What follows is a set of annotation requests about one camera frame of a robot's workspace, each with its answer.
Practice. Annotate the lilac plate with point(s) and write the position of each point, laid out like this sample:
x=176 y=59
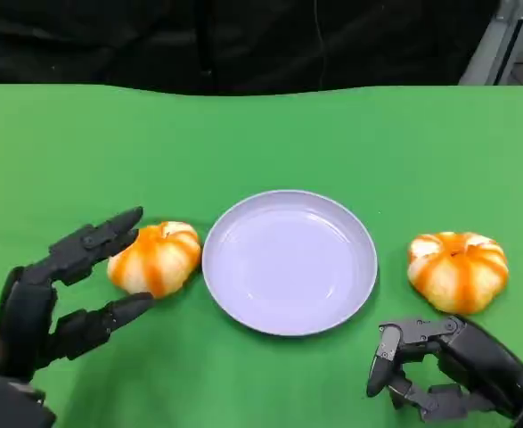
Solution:
x=288 y=263

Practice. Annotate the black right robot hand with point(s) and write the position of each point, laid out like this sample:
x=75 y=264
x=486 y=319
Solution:
x=475 y=352

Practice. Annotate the grey metal frame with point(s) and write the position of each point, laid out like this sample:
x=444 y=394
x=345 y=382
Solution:
x=488 y=49

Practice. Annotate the orange and white bread roll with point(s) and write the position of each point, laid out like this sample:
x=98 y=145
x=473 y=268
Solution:
x=457 y=276
x=163 y=258

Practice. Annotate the green table cloth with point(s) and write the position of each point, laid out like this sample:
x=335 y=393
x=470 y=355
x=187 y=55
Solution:
x=261 y=147

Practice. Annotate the black backdrop curtain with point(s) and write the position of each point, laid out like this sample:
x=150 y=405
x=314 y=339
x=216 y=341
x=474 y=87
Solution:
x=109 y=40

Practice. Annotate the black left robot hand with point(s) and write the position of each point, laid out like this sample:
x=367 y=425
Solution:
x=20 y=312

